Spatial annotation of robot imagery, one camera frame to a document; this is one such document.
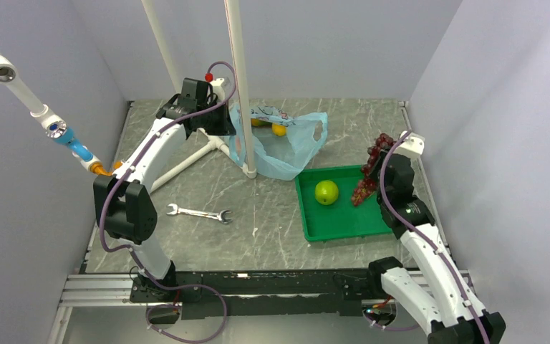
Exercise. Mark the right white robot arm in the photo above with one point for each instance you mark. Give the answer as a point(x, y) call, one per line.
point(427, 266)

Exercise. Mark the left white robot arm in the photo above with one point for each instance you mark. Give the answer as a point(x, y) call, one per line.
point(126, 216)

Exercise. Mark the green plastic tray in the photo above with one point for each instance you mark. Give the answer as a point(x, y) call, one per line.
point(341, 220)

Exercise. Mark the green fake apple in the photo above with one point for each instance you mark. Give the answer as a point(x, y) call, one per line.
point(326, 192)

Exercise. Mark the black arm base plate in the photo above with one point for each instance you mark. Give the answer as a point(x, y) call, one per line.
point(343, 292)

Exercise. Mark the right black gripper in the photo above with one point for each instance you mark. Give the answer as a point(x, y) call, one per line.
point(381, 155)

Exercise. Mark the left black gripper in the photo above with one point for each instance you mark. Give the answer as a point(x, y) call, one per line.
point(225, 127)

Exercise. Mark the light blue plastic bag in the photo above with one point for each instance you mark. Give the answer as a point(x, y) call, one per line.
point(284, 157)

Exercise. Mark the silver combination wrench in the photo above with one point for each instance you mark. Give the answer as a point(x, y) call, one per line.
point(221, 216)

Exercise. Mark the dark fake grapes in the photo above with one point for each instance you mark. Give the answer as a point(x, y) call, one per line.
point(382, 143)

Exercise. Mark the white PVC pipe stand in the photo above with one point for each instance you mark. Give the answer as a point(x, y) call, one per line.
point(233, 18)

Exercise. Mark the fake mango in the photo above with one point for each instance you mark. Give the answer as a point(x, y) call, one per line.
point(255, 122)

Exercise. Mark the aluminium rail frame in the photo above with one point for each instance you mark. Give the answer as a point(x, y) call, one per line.
point(96, 308)

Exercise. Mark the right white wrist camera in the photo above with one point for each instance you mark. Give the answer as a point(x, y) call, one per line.
point(411, 147)

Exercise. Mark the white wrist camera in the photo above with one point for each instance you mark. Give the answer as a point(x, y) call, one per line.
point(217, 90)
point(411, 147)

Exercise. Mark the yellow fake lemon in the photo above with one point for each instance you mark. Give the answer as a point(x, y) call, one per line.
point(279, 130)

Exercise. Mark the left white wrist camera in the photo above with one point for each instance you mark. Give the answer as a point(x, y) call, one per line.
point(217, 90)

